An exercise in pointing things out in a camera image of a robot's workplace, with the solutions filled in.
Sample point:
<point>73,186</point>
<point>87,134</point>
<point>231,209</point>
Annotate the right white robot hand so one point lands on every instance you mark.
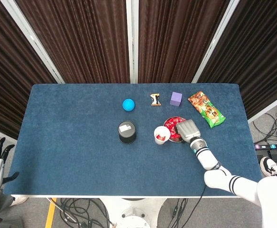
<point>188,130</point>

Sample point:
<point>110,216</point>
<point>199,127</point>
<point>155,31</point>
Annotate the red candies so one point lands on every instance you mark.
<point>171,123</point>

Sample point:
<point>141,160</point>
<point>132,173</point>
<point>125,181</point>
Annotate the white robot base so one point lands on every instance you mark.
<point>133,213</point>

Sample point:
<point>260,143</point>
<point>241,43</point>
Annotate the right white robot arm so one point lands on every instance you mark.
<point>207,159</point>

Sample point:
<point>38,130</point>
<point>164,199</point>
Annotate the white paper cup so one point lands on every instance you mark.
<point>158,130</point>

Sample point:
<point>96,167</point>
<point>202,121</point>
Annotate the round steel plate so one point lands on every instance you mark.
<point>175,140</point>

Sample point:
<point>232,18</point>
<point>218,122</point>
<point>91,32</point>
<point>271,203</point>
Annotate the green orange snack bag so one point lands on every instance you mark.
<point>207,109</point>

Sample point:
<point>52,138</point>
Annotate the purple cube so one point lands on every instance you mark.
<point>176,98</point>

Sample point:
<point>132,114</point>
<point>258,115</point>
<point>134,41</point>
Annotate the plain white shoe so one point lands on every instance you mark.
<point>18,200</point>

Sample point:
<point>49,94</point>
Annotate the black mesh pen holder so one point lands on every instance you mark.
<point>127,130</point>

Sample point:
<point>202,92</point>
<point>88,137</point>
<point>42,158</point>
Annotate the blue ball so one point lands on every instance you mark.
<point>128,104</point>

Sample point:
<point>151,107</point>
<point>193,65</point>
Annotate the white black sneaker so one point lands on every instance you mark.
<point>270,166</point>

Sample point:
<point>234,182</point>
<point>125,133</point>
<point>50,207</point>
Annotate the blue table cloth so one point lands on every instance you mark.
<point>81,154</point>

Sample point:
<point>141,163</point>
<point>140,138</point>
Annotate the black foot pedals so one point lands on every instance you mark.
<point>274,154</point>

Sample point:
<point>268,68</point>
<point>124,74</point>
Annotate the brown curtain partition panel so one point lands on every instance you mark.
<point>81,40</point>
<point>176,40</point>
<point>254,59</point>
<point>5,71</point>

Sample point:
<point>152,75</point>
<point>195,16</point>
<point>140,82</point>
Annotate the white table frame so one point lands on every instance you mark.
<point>105,196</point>

